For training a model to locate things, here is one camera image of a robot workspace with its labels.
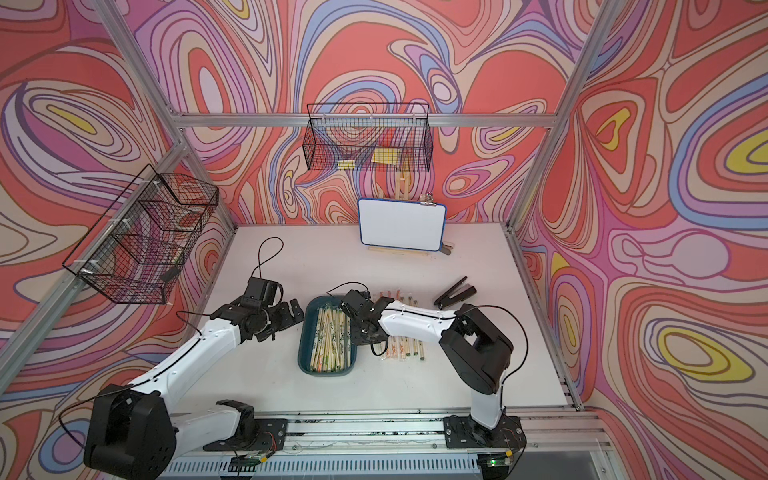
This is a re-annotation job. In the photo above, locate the red striped chopsticks pair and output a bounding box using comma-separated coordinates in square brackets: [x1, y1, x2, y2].
[380, 290, 398, 360]

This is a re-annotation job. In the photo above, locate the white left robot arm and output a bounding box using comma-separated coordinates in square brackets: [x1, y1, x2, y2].
[83, 277, 304, 479]

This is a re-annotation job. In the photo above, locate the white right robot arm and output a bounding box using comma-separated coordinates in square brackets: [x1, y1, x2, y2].
[340, 290, 527, 453]

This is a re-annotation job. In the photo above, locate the teal plastic storage box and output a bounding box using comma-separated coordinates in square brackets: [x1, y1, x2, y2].
[298, 296, 357, 377]

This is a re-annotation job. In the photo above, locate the black stapler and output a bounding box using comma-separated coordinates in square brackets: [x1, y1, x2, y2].
[433, 276, 477, 310]

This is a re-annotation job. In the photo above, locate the small white whiteboard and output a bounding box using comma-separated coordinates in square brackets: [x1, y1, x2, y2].
[357, 197, 448, 253]

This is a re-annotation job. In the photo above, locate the wooden whiteboard stand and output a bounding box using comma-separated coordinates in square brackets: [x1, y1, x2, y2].
[368, 167, 454, 258]

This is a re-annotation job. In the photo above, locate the black wire basket left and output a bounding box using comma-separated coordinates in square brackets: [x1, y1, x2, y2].
[62, 165, 219, 305]

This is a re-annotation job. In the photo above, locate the black wire basket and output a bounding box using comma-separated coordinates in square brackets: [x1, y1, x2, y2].
[62, 165, 219, 305]
[302, 101, 434, 173]

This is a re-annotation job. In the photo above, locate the black wire basket back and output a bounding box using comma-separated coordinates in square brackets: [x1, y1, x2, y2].
[302, 101, 434, 173]

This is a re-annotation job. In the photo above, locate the aluminium frame post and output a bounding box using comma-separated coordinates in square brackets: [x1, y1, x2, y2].
[89, 0, 238, 229]

